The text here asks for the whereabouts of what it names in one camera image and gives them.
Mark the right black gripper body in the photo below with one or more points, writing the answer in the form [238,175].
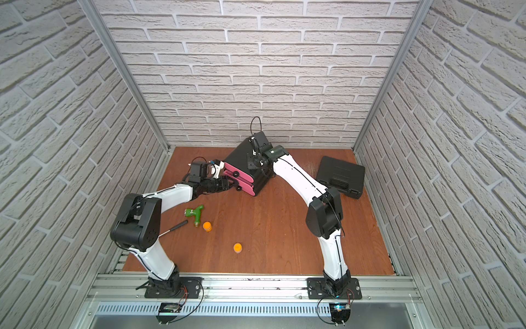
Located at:
[255,160]

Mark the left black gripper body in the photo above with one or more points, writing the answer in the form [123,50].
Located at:
[224,183]

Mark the black pink drawer cabinet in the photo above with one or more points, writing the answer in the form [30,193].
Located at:
[239,164]

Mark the orange paint can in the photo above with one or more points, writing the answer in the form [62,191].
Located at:
[207,226]
[237,248]

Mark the orange paint can front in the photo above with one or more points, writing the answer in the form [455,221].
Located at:
[237,248]

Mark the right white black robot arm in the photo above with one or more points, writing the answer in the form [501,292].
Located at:
[324,216]

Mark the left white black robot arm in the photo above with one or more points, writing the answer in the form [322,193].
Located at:
[137,225]

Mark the green toy drill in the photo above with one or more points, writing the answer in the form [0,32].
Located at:
[196,213]

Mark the black plastic tool case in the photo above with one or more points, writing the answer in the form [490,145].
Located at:
[347,178]

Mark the left controller box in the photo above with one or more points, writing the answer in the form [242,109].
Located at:
[168,312]

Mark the controller box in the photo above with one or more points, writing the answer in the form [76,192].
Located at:
[340,313]
[168,312]

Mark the right controller box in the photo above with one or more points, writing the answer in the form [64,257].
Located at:
[340,313]

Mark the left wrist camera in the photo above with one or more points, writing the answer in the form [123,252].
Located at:
[204,170]

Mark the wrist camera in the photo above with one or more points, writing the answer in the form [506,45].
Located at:
[259,142]
[204,170]

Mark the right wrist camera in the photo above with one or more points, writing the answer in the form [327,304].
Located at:
[259,142]

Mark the black handled hammer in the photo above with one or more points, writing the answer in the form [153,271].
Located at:
[179,225]

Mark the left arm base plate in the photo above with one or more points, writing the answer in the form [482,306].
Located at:
[174,289]

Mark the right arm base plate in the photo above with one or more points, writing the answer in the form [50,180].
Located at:
[344,289]

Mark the aluminium front rail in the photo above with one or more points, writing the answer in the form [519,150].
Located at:
[123,287]

